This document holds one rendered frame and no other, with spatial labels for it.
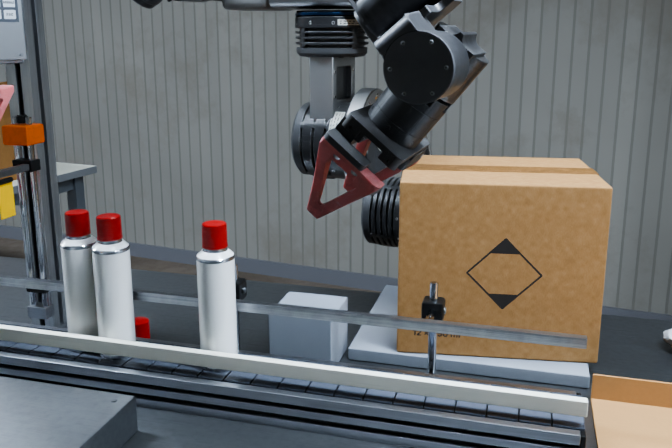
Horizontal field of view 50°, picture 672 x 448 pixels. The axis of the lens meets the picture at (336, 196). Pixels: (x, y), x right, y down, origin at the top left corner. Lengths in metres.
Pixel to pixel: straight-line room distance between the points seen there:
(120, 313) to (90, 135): 3.55
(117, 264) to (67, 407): 0.20
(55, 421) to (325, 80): 0.72
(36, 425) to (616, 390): 0.76
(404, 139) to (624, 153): 2.81
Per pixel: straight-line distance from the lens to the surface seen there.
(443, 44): 0.56
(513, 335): 0.96
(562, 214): 1.08
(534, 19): 3.42
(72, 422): 0.95
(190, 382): 1.01
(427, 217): 1.06
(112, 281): 1.04
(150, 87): 4.25
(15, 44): 1.23
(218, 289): 0.97
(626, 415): 1.07
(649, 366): 1.23
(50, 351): 1.14
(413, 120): 0.65
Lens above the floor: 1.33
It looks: 13 degrees down
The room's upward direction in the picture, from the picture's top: straight up
